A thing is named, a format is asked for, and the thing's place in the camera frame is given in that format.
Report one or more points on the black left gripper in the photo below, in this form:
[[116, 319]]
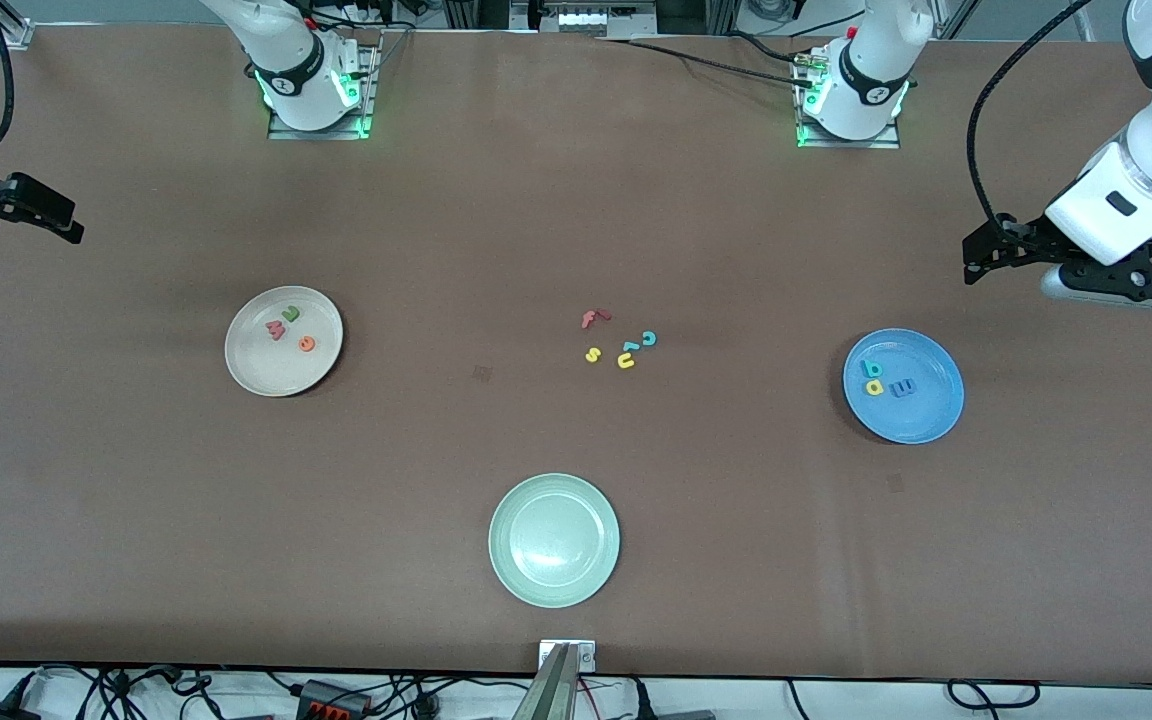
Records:
[[1024, 241]]

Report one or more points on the blue letter m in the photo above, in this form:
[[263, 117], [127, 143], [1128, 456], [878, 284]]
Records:
[[903, 388]]

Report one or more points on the teal letter q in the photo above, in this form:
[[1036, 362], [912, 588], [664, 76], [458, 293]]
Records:
[[871, 368]]

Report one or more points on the red letter w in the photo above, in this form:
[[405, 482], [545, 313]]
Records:
[[276, 331]]

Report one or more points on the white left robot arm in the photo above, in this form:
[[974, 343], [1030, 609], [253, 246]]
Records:
[[866, 80]]

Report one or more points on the blue plate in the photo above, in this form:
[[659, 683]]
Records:
[[926, 405]]

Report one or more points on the beige brown plate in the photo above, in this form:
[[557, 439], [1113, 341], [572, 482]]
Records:
[[266, 365]]

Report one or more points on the silver box with ports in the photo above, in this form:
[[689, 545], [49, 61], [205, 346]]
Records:
[[596, 18]]

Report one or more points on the pale green plate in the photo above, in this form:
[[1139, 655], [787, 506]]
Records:
[[554, 540]]

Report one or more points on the black orange power strip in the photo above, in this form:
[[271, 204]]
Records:
[[331, 700]]

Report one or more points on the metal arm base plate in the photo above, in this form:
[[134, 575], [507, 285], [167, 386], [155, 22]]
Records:
[[281, 132], [891, 143]]

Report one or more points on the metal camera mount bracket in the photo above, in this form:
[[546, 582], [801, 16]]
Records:
[[556, 680]]

